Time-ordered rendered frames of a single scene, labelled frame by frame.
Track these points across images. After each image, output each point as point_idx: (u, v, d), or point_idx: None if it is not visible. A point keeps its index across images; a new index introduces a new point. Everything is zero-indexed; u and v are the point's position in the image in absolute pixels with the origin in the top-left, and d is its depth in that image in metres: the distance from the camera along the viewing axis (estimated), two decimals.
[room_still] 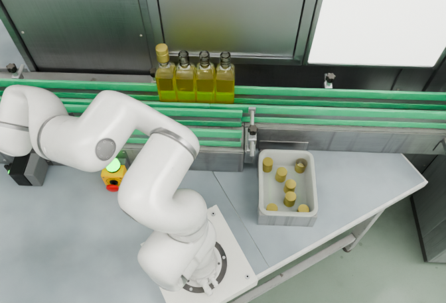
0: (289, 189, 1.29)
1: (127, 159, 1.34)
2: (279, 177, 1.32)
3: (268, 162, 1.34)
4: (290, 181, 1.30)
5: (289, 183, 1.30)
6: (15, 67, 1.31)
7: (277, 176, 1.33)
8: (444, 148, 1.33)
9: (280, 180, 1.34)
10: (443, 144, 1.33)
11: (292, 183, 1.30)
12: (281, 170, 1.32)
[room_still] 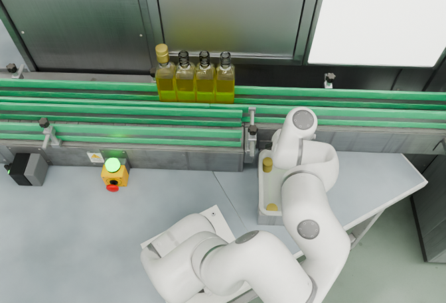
0: None
1: (127, 159, 1.34)
2: None
3: (268, 162, 1.34)
4: None
5: None
6: (15, 67, 1.31)
7: None
8: (444, 148, 1.33)
9: None
10: (443, 144, 1.33)
11: None
12: None
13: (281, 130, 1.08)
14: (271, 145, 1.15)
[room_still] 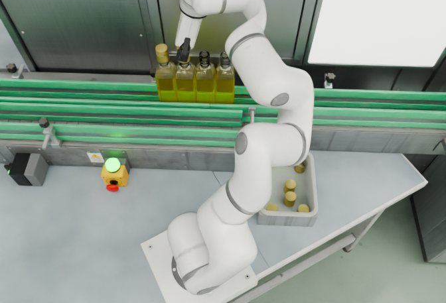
0: (289, 189, 1.30)
1: (127, 159, 1.34)
2: None
3: None
4: (290, 181, 1.30)
5: (289, 183, 1.30)
6: (15, 67, 1.31)
7: None
8: (444, 148, 1.33)
9: (189, 56, 1.16)
10: (443, 144, 1.33)
11: (292, 183, 1.30)
12: (182, 48, 1.13)
13: (188, 12, 0.98)
14: (188, 42, 1.05)
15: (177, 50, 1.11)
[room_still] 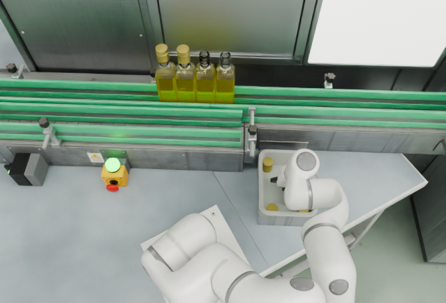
0: None
1: (127, 159, 1.34)
2: (188, 53, 1.14)
3: (268, 162, 1.34)
4: None
5: None
6: (15, 67, 1.31)
7: (186, 56, 1.14)
8: (444, 148, 1.33)
9: (189, 57, 1.16)
10: (443, 144, 1.33)
11: None
12: (182, 48, 1.13)
13: (285, 168, 1.15)
14: (276, 179, 1.23)
15: None
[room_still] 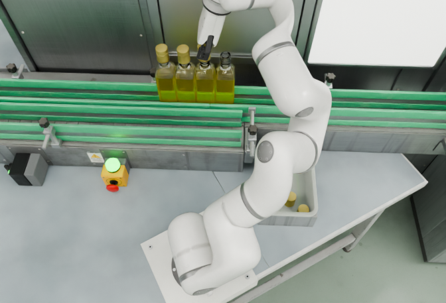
0: None
1: (127, 159, 1.34)
2: (188, 53, 1.14)
3: None
4: (200, 46, 1.11)
5: (202, 46, 1.10)
6: (15, 67, 1.31)
7: (186, 56, 1.14)
8: (444, 148, 1.33)
9: (189, 57, 1.16)
10: (443, 144, 1.33)
11: None
12: (182, 48, 1.13)
13: (213, 8, 0.96)
14: (211, 40, 1.02)
15: (198, 48, 1.09)
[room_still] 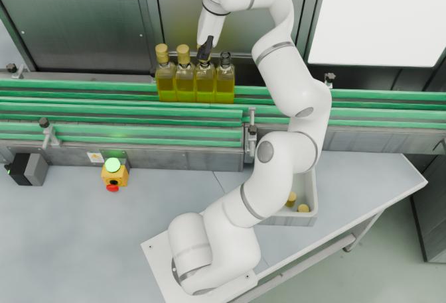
0: None
1: (127, 159, 1.34)
2: (188, 53, 1.14)
3: None
4: (200, 46, 1.11)
5: (202, 46, 1.10)
6: (15, 67, 1.31)
7: (186, 56, 1.14)
8: (444, 148, 1.33)
9: (189, 57, 1.16)
10: (443, 144, 1.33)
11: (202, 44, 1.11)
12: (182, 48, 1.13)
13: (212, 8, 0.96)
14: (211, 40, 1.02)
15: (198, 49, 1.09)
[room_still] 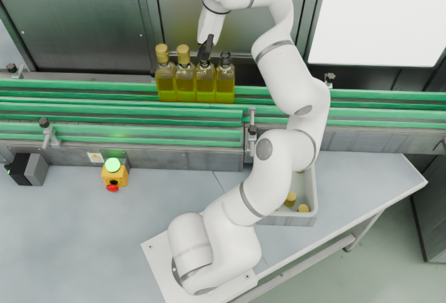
0: (210, 52, 1.13)
1: (127, 159, 1.34)
2: (188, 53, 1.14)
3: None
4: None
5: None
6: (15, 67, 1.31)
7: (186, 56, 1.14)
8: (444, 148, 1.33)
9: (189, 57, 1.16)
10: (443, 144, 1.33)
11: (204, 47, 1.12)
12: (182, 48, 1.13)
13: (213, 7, 0.96)
14: (211, 39, 1.02)
15: (198, 49, 1.09)
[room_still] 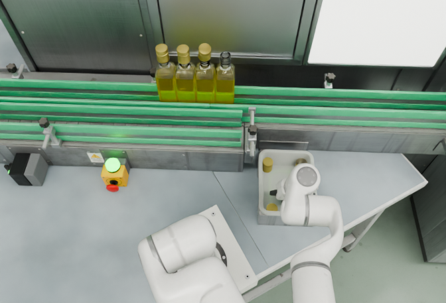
0: (210, 51, 1.13)
1: (127, 159, 1.34)
2: (188, 53, 1.14)
3: (268, 162, 1.34)
4: (202, 48, 1.12)
5: (204, 49, 1.12)
6: (15, 67, 1.31)
7: (186, 56, 1.14)
8: (444, 148, 1.33)
9: (189, 57, 1.16)
10: (443, 144, 1.33)
11: (204, 46, 1.12)
12: (182, 48, 1.13)
13: (285, 181, 1.13)
14: (276, 192, 1.20)
15: None
